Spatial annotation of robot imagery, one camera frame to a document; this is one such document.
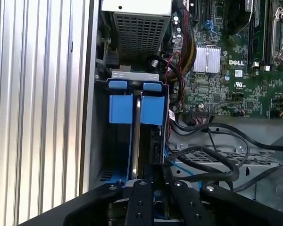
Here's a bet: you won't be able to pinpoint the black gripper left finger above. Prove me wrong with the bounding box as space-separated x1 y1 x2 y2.
18 180 154 226

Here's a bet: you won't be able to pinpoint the blue disk wire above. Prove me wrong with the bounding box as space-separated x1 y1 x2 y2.
164 150 202 193

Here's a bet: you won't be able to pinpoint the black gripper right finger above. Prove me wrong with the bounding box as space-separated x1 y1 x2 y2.
170 180 283 226

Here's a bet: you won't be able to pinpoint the red yellow black wire bundle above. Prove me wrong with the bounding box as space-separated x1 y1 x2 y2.
173 0 196 78

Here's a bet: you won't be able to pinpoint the black RAM slot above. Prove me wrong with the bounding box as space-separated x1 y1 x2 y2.
249 0 260 69
261 0 274 73

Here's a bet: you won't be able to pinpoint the blue SATA port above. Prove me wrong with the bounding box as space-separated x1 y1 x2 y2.
203 20 215 36

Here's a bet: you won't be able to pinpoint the green Dell motherboard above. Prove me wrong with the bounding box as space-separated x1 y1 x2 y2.
161 0 283 120

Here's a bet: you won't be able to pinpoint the open grey PC case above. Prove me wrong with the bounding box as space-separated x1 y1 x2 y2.
89 0 283 196

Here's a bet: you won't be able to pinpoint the silver finned chipset heatsink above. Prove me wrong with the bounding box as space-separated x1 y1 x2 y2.
192 46 222 73

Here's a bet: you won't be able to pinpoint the thick black braided disk wire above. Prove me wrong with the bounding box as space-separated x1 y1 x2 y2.
143 145 241 186

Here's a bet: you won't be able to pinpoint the silver power supply unit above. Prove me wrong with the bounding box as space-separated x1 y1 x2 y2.
100 0 173 62

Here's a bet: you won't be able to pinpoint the black connector with coloured wires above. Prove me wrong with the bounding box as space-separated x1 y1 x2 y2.
190 108 215 124

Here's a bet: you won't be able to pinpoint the long black cable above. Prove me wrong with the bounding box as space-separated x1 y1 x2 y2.
168 121 283 153

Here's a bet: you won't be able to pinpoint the grey black cable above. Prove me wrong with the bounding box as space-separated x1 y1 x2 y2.
231 163 283 193

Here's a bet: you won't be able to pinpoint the thin red black wires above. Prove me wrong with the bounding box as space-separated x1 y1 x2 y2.
166 51 187 112

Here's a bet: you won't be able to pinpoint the hard disk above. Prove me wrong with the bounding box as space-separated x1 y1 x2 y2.
133 81 167 181
100 81 135 188

